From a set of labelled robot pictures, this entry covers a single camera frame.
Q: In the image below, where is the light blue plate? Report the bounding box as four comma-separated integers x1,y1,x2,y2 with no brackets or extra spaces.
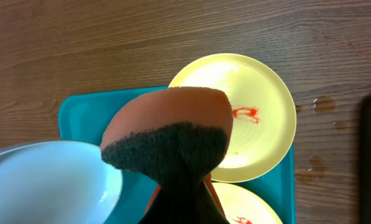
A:
0,141,123,224

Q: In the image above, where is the yellow-green plate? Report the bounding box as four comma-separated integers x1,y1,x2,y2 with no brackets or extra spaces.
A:
170,54,296,183
213,182,282,224

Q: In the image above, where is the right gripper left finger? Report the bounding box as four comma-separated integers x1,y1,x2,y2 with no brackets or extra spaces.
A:
138,185,178,224

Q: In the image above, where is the teal plastic tray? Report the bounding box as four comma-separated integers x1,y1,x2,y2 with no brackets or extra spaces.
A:
58,87,296,224

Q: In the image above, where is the orange and dark sponge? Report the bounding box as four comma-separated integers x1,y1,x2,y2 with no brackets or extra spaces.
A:
100,87,233,223

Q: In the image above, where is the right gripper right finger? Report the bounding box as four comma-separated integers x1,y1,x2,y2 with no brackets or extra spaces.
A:
185,182,229,224

